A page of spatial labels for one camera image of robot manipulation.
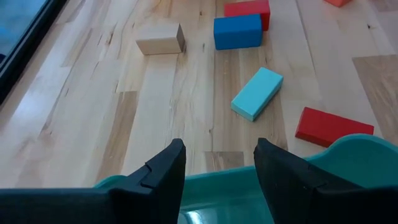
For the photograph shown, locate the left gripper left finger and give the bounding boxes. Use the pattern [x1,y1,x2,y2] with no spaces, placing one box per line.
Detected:
[0,138,187,224]

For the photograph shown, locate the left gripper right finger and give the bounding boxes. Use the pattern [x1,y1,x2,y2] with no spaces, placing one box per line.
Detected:
[254,138,398,224]

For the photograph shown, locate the teal plastic bin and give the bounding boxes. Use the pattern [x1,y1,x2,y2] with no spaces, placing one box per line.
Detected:
[93,133,398,224]

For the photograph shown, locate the crimson wooden block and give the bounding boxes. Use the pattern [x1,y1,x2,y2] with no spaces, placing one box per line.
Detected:
[223,0,271,31]
[295,106,375,148]

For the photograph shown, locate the light teal wooden block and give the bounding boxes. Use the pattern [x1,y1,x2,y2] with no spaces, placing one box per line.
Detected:
[230,67,284,122]

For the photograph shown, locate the natural wooden block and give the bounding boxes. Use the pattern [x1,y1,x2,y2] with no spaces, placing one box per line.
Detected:
[136,22,187,56]

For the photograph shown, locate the blue wooden block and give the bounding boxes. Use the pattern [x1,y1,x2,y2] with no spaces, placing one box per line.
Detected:
[213,13,264,51]

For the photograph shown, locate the small coral red cube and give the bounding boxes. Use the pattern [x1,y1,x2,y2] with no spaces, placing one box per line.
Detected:
[323,0,354,7]

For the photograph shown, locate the black aluminium table frame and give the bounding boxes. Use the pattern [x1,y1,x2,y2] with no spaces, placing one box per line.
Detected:
[0,0,68,105]

